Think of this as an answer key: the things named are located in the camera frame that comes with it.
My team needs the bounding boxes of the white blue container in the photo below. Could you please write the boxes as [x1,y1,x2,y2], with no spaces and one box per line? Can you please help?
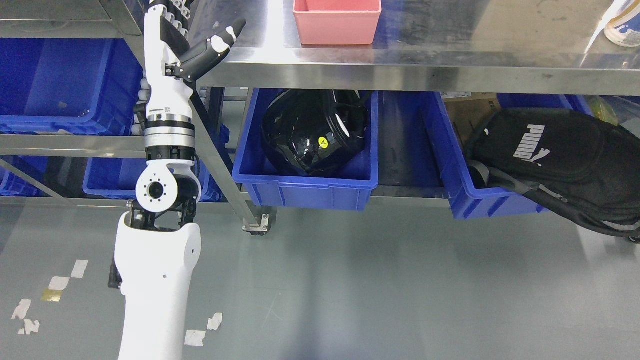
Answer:
[603,0,640,48]

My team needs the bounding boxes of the pink storage box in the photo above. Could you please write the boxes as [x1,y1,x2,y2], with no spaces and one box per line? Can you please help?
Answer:
[292,0,383,46]

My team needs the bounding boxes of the blue bin with backpack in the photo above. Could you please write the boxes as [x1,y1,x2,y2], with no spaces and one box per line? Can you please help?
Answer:
[420,92,592,220]

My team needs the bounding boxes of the black glossy helmet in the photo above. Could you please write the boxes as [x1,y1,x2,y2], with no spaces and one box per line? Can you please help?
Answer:
[260,89,371,177]

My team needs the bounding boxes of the cardboard box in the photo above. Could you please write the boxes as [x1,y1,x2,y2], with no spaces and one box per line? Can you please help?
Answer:
[440,92,502,148]

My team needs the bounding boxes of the stainless steel table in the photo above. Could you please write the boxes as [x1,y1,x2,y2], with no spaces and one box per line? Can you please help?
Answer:
[187,0,640,237]

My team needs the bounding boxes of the blue bin lower left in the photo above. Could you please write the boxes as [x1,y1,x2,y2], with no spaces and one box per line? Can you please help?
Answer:
[82,157,223,203]

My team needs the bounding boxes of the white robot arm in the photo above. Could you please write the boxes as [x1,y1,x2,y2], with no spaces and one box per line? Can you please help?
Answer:
[114,114,202,360]

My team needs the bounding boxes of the blue bin upper left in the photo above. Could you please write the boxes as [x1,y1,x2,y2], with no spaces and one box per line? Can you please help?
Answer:
[0,38,143,136]

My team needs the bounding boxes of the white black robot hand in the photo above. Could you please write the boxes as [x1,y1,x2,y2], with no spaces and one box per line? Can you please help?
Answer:
[142,0,247,137]

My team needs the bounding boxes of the black Puma backpack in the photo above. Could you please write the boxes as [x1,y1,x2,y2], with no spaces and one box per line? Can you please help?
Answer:
[464,107,640,242]

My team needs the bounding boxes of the blue bin with helmet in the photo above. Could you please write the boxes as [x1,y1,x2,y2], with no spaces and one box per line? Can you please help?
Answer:
[231,88,380,211]

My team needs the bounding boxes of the steel shelf rack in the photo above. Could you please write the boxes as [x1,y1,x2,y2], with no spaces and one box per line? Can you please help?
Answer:
[1,0,147,208]

